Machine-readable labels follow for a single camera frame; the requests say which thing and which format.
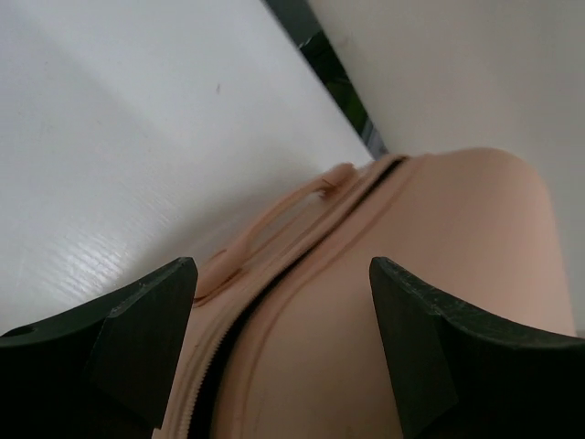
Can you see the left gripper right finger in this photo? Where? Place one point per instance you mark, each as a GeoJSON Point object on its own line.
{"type": "Point", "coordinates": [458, 371]}

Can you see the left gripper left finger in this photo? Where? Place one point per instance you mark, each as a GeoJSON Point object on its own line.
{"type": "Point", "coordinates": [104, 369]}

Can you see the pink hard-shell suitcase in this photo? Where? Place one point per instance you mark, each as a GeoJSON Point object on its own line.
{"type": "Point", "coordinates": [283, 338]}

